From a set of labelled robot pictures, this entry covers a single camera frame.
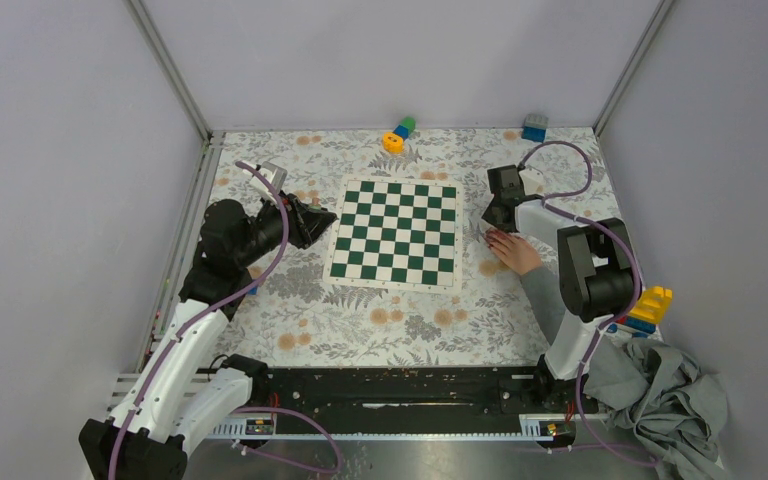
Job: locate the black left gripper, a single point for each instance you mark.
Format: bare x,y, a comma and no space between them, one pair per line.
305,223

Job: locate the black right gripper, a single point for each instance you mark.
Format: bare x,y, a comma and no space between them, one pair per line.
488,215

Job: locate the grey sleeved forearm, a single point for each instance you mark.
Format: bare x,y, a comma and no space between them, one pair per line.
541,287

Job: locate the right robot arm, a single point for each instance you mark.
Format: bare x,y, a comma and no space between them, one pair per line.
597,280

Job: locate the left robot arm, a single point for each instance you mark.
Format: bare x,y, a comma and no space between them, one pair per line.
153,431

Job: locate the person's hand painted nails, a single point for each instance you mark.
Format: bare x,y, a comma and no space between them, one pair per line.
513,251

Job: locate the blue grey toy brick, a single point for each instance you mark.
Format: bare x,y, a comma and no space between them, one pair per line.
535,127

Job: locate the green white chessboard mat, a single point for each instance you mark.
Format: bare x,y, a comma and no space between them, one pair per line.
397,234

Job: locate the blue green toy block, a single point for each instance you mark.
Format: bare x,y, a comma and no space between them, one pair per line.
405,127

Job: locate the orange round toy brick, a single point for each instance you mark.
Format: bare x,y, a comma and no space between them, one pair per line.
392,143

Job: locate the yellow toy piece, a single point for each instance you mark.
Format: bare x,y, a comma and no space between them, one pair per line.
652,305

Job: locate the red blue toy brick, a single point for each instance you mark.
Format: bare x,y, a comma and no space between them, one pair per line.
633,326

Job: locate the grey cloth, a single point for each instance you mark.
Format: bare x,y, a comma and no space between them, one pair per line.
662,396

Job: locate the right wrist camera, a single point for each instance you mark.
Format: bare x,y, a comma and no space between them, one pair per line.
533,181

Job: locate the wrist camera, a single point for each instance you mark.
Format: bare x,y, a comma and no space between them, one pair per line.
533,181
263,178

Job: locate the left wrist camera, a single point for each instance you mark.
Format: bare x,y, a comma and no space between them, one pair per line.
263,178

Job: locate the aluminium frame rail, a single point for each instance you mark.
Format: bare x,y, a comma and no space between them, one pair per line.
183,244

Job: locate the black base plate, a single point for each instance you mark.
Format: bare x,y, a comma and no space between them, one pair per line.
408,403

